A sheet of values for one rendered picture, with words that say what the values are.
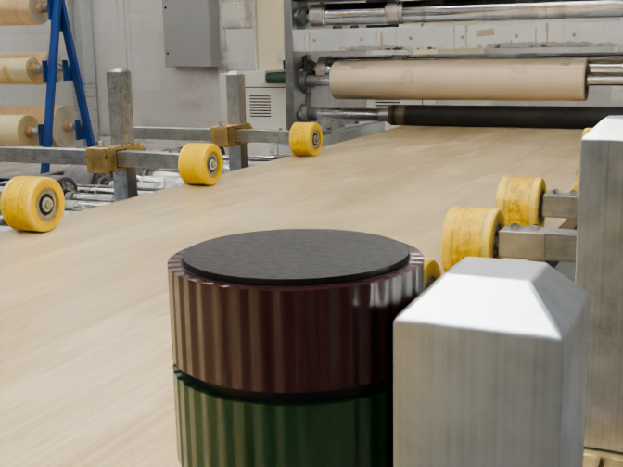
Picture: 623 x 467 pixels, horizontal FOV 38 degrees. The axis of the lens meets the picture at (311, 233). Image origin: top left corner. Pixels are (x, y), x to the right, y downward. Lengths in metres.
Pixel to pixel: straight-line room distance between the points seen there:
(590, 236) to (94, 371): 0.47
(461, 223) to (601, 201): 0.58
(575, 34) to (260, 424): 2.59
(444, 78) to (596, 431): 2.43
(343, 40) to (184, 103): 7.85
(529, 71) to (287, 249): 2.59
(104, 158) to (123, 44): 9.36
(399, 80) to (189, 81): 7.90
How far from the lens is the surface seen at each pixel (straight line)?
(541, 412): 0.19
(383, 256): 0.21
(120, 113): 1.89
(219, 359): 0.20
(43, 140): 7.21
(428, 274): 0.78
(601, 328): 0.44
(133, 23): 11.10
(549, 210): 1.25
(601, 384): 0.45
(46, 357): 0.83
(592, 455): 0.46
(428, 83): 2.87
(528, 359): 0.18
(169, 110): 10.87
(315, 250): 0.21
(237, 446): 0.20
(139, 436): 0.65
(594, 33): 2.76
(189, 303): 0.20
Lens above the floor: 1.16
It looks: 12 degrees down
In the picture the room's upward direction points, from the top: 1 degrees counter-clockwise
